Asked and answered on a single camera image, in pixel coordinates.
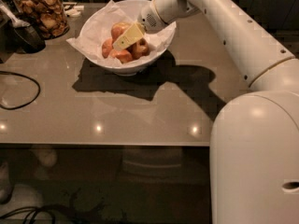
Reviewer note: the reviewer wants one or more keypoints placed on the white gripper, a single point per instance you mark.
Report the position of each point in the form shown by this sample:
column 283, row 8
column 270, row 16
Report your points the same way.
column 148, row 18

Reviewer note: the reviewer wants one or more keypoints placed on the red apple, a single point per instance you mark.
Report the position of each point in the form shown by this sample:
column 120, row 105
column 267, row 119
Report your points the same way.
column 118, row 29
column 124, row 56
column 107, row 47
column 139, row 49

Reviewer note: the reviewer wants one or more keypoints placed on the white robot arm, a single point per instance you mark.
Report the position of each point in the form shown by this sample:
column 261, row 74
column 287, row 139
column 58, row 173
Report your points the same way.
column 254, row 143

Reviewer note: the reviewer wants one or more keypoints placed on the white paper bowl liner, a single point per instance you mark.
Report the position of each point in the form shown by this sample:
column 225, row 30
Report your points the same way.
column 96, row 28

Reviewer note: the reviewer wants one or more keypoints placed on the small white packets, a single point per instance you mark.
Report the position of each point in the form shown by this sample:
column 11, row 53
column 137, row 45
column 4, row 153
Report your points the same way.
column 73, row 11

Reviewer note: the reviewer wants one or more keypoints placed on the glass jar of chips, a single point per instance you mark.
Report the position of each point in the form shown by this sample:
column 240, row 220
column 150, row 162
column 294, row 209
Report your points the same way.
column 48, row 16

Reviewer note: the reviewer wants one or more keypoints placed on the black coffee machine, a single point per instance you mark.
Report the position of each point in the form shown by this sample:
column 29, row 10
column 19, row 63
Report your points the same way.
column 22, row 30

